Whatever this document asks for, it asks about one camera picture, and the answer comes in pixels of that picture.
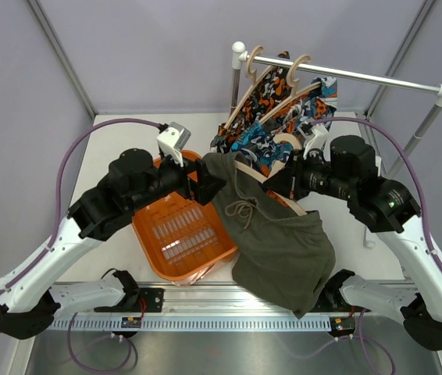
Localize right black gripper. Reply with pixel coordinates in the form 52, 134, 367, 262
265, 147, 356, 202

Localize aluminium mounting rail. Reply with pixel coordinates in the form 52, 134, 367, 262
21, 281, 442, 316

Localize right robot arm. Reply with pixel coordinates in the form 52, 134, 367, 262
264, 135, 442, 351

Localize wooden hanger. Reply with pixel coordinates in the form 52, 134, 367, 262
224, 41, 272, 129
259, 55, 320, 124
235, 133, 307, 216

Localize purple cable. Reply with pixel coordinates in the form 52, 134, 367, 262
308, 116, 442, 305
0, 117, 167, 335

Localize orange plastic basket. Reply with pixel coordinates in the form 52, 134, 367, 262
130, 151, 240, 288

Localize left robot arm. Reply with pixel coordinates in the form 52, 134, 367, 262
0, 148, 226, 340

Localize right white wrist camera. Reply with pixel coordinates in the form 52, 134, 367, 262
298, 123, 329, 159

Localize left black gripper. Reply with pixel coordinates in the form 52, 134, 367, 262
127, 148, 226, 213

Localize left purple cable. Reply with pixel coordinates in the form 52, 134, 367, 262
0, 117, 167, 335

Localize silver clothes rack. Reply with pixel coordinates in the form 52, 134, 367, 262
228, 41, 442, 248

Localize white slotted cable duct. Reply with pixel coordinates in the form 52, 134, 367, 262
49, 316, 332, 332

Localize blue orange patterned shorts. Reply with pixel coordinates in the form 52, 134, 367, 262
229, 77, 337, 176

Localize orange black camo shorts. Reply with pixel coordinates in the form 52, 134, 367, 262
210, 65, 291, 153

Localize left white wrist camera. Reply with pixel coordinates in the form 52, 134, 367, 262
156, 122, 191, 167

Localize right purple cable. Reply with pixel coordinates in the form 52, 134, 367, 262
308, 116, 442, 305

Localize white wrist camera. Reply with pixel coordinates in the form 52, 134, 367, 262
156, 122, 191, 167
298, 123, 329, 159

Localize olive green shorts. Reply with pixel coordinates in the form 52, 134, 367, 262
203, 153, 336, 318

